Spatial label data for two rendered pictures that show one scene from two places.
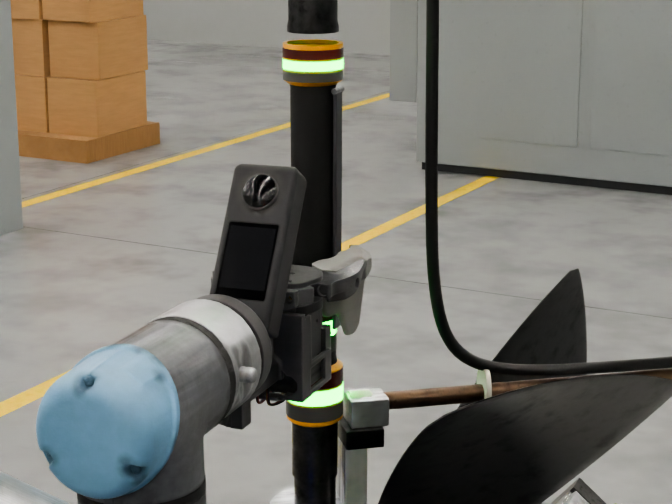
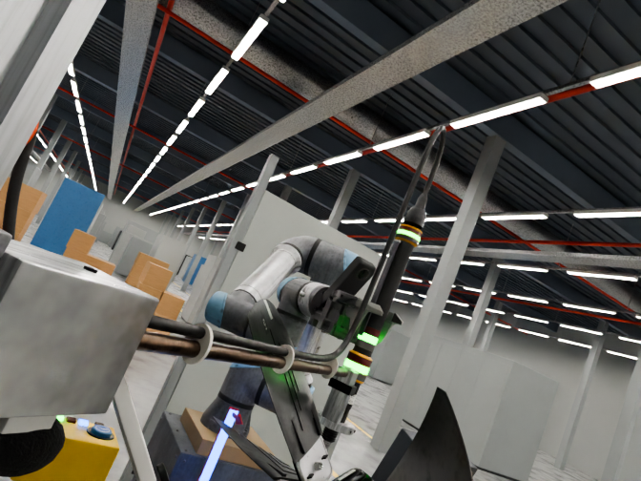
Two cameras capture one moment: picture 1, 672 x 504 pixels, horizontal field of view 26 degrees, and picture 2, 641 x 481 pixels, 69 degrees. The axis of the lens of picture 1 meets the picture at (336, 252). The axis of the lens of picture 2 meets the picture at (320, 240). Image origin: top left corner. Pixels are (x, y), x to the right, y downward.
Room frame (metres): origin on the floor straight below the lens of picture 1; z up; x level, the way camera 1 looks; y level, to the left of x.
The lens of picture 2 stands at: (1.44, -0.71, 1.45)
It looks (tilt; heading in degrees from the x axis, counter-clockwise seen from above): 9 degrees up; 129
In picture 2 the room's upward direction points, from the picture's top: 23 degrees clockwise
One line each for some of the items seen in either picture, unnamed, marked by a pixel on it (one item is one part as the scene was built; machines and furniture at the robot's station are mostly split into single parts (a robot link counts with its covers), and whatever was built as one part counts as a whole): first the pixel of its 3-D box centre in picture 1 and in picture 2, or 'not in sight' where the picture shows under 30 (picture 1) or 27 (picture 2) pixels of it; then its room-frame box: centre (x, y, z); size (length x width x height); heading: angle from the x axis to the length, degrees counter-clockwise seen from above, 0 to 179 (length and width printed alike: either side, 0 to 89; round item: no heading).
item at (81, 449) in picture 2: not in sight; (65, 454); (0.59, -0.12, 1.02); 0.16 x 0.10 x 0.11; 68
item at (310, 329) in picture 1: (253, 336); (338, 312); (0.93, 0.06, 1.48); 0.12 x 0.08 x 0.09; 158
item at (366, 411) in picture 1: (327, 457); (342, 397); (1.04, 0.01, 1.35); 0.09 x 0.07 x 0.10; 103
